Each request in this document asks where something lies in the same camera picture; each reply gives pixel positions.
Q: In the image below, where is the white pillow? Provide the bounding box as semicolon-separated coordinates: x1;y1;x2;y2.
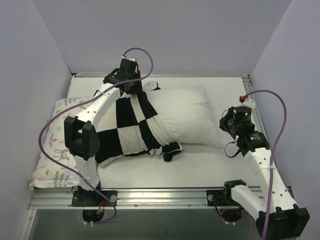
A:
146;85;221;148

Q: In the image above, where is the black white checkered pillowcase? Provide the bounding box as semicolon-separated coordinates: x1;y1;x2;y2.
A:
95;81;183;167

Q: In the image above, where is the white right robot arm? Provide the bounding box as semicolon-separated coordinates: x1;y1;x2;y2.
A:
219;105;310;240

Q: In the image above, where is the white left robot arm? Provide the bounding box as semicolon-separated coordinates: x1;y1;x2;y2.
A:
64;56;142;206

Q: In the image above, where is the animal print pillow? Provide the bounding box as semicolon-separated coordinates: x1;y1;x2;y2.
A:
29;96;90;191

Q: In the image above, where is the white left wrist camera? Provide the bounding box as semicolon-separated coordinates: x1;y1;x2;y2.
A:
121;55;137;62

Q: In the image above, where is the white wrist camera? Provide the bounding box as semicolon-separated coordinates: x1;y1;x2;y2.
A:
239;95;256;110
121;55;137;62

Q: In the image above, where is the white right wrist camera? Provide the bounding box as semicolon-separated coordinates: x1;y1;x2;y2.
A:
239;95;256;110

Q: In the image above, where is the aluminium right frame rail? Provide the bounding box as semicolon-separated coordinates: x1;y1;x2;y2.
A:
241;73;292;191

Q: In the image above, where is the aluminium frame rail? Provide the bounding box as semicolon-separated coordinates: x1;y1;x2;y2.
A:
72;72;251;79
241;73;292;191
27;187;296;210

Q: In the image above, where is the aluminium back frame rail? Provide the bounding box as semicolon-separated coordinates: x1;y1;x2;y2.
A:
72;72;251;79

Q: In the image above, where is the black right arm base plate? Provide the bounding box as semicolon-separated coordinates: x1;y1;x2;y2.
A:
206;189;240;207

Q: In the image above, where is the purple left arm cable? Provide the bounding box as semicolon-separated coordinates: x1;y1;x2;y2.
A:
38;47;154;224

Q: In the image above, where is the aluminium front frame rail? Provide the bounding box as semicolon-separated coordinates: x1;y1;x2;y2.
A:
27;187;296;210

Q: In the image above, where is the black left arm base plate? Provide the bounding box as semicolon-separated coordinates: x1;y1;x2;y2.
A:
71;188;118;207

